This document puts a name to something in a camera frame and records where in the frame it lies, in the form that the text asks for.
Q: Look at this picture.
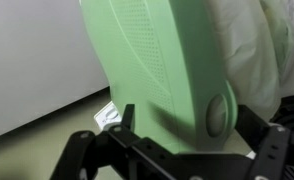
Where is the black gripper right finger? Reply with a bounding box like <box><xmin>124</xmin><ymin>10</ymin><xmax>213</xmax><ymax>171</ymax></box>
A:
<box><xmin>234</xmin><ymin>104</ymin><xmax>294</xmax><ymax>180</ymax></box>

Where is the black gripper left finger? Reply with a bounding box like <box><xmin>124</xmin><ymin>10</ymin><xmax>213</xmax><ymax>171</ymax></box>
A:
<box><xmin>49</xmin><ymin>103</ymin><xmax>188</xmax><ymax>180</ymax></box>

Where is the green bin lid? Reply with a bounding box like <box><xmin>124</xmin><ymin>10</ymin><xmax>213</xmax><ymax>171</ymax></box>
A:
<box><xmin>79</xmin><ymin>0</ymin><xmax>239</xmax><ymax>155</ymax></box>

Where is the pale green bin liner bag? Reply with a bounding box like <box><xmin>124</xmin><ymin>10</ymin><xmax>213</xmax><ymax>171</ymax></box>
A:
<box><xmin>201</xmin><ymin>0</ymin><xmax>294</xmax><ymax>124</ymax></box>

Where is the white electric stove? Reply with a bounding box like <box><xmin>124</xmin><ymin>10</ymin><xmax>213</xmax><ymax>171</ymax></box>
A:
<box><xmin>93</xmin><ymin>101</ymin><xmax>123</xmax><ymax>132</ymax></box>

